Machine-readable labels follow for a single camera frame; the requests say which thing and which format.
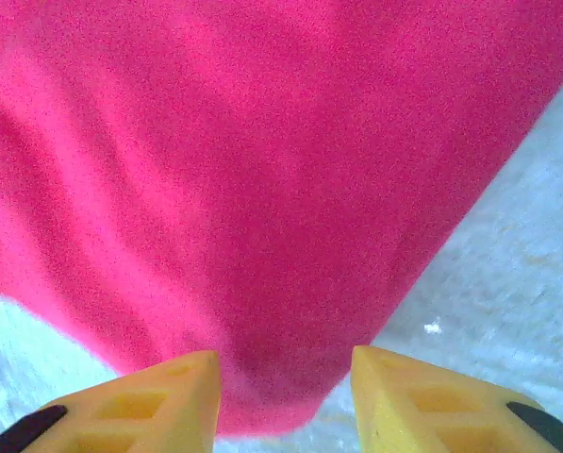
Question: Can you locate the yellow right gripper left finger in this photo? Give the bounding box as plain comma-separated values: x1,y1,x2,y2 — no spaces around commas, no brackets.
0,349,223,453

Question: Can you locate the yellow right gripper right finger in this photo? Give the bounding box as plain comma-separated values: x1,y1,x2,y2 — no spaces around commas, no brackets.
350,344,563,453

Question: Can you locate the red t-shirt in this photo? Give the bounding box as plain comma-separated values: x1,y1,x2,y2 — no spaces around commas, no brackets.
0,0,563,438

